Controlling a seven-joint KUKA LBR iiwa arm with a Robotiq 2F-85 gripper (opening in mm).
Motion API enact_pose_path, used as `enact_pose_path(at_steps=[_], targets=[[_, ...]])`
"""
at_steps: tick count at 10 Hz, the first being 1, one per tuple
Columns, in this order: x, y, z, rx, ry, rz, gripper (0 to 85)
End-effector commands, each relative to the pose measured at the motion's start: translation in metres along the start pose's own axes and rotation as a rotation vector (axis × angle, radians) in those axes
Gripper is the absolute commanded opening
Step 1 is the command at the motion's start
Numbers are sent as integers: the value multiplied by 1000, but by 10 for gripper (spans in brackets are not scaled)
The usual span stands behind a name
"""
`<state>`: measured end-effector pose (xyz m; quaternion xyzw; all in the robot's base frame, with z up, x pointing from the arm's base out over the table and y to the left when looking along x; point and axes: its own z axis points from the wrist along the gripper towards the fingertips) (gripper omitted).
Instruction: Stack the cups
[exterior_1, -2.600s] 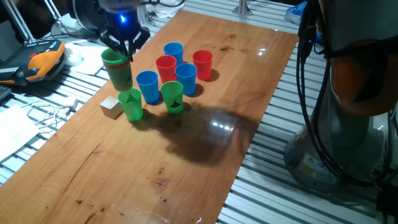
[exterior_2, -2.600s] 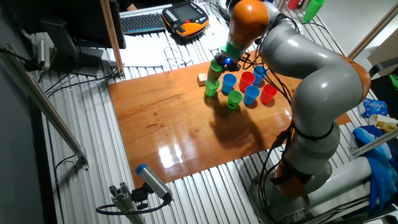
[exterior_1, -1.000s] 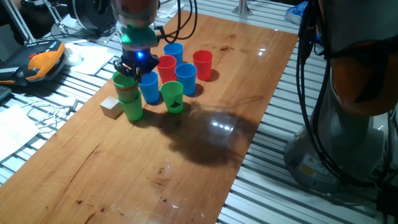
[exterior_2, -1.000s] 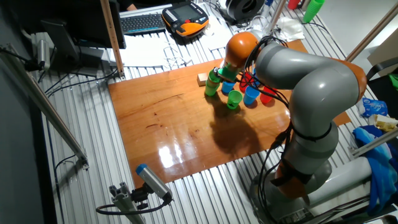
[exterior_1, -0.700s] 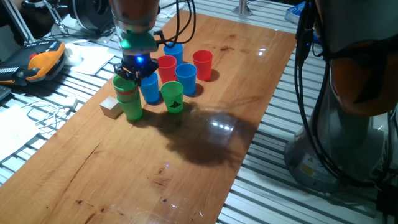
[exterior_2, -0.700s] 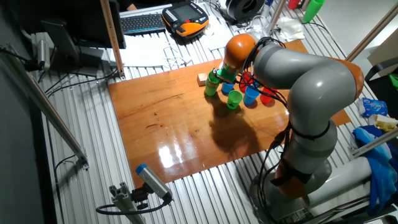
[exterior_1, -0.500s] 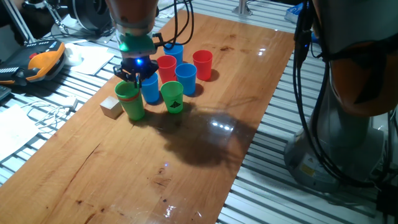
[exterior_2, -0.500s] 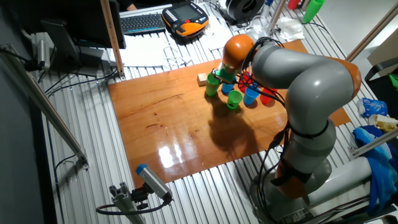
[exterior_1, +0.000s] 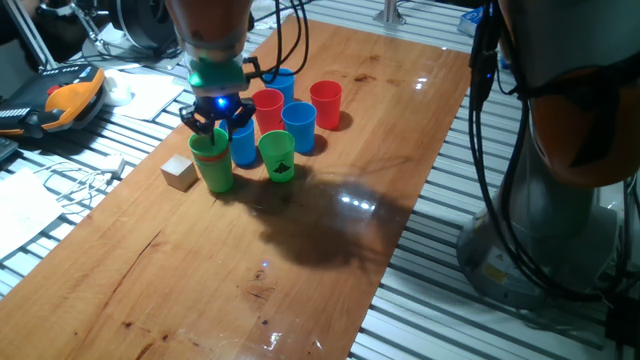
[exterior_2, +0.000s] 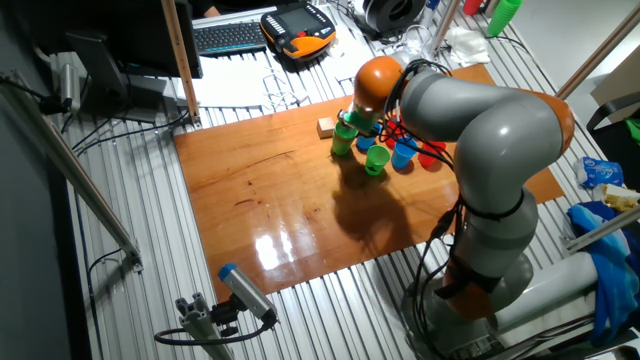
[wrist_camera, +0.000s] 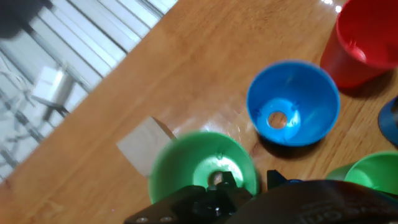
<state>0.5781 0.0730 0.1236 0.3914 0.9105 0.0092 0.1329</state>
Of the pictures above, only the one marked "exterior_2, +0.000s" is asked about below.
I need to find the silver frame post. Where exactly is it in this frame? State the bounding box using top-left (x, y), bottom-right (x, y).
top-left (429, 0), bottom-right (461, 56)

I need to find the black camera ball mount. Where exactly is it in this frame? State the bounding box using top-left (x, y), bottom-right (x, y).
top-left (209, 294), bottom-right (241, 339)

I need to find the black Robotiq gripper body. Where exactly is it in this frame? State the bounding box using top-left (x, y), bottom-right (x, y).
top-left (337, 109), bottom-right (362, 136)

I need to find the yellow white snack bag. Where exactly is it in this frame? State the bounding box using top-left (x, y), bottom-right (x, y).
top-left (592, 182), bottom-right (640, 214)

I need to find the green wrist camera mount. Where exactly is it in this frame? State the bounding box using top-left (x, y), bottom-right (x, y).
top-left (342, 106), bottom-right (382, 135)

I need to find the white charger cable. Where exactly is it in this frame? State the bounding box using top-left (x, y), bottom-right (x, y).
top-left (260, 67), bottom-right (312, 112)

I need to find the black computer monitor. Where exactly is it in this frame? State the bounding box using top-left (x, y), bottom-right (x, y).
top-left (112, 0), bottom-right (204, 80)

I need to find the grey monitor stand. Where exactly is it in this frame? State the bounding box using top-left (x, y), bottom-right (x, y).
top-left (64, 29), bottom-right (169, 125)

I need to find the copper coloured frame post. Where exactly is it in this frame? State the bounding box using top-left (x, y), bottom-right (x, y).
top-left (159, 0), bottom-right (202, 127)

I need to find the clear glass beaker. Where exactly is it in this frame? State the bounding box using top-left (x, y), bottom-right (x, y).
top-left (397, 24), bottom-right (432, 64)

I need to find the stack of green cups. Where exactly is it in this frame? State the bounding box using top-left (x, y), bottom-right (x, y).
top-left (487, 0), bottom-right (524, 39)

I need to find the black chair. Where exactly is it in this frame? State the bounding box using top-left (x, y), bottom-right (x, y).
top-left (587, 89), bottom-right (640, 176)

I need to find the short aluminium profile stand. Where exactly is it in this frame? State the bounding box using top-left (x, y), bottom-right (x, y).
top-left (174, 292), bottom-right (236, 360)

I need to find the silver cylindrical camera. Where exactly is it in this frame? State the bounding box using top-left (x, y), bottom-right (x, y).
top-left (58, 62), bottom-right (82, 115)

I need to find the long aluminium frame rail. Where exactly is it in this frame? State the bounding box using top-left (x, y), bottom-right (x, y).
top-left (0, 69), bottom-right (145, 274)

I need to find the aluminium frame post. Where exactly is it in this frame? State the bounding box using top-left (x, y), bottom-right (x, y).
top-left (554, 3), bottom-right (640, 101)

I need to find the blue cloth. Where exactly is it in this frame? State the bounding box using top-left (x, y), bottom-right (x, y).
top-left (567, 199), bottom-right (640, 346)

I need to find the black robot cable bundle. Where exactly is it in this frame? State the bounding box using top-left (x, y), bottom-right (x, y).
top-left (379, 58), bottom-right (471, 360)

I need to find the orange and black teach pendant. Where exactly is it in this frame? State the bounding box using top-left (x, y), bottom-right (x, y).
top-left (259, 1), bottom-right (337, 61)

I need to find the black round spool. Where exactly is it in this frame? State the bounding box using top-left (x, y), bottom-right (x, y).
top-left (354, 0), bottom-right (427, 36)

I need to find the blue plastic cup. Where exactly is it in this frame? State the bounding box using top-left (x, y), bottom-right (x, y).
top-left (390, 137), bottom-right (419, 170)
top-left (355, 130), bottom-right (380, 152)

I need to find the white paper sheet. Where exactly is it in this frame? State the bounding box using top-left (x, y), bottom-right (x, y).
top-left (192, 53), bottom-right (281, 109)

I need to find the blue tissue pack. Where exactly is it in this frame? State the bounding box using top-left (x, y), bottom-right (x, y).
top-left (573, 156), bottom-right (625, 190)

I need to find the silver camera with blue end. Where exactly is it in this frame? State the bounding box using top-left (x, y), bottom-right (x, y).
top-left (217, 262), bottom-right (279, 326)

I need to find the black computer keyboard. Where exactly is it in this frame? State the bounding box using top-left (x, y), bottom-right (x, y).
top-left (192, 19), bottom-right (269, 57)

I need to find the white crumpled cloth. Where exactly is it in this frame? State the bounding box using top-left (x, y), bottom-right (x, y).
top-left (443, 25), bottom-right (492, 69)

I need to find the black camera cable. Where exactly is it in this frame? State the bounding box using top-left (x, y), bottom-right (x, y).
top-left (153, 319), bottom-right (276, 347)

